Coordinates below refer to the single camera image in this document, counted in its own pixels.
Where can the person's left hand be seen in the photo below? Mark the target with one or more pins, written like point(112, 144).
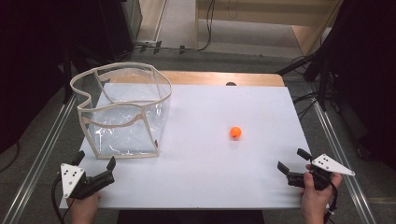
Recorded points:
point(84, 205)

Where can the light wooden shelf unit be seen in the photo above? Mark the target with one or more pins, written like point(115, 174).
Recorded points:
point(267, 12)

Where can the person's dark clothing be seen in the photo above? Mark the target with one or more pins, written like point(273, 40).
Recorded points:
point(190, 217)

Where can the orange ball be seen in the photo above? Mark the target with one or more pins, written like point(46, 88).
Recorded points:
point(235, 132)

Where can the clear plastic bag beige trim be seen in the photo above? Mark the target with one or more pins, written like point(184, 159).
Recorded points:
point(124, 130)

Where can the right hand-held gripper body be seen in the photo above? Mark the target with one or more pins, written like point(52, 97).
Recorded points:
point(331, 165)

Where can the black metal stand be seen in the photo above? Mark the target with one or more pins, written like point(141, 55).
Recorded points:
point(67, 74)

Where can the metal floor rail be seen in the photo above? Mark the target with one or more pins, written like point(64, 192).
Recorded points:
point(37, 158)
point(345, 165)

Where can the black tripod stand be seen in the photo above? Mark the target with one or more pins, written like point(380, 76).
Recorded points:
point(314, 67)

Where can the black curtain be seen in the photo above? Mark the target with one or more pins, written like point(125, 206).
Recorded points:
point(28, 62)
point(370, 71)

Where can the white board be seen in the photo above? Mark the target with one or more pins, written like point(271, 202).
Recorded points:
point(211, 168)

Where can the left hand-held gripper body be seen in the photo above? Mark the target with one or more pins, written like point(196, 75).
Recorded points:
point(79, 183)

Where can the wooden table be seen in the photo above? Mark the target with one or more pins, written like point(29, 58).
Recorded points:
point(218, 78)

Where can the person's right hand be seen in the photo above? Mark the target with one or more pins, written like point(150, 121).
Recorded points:
point(317, 200)

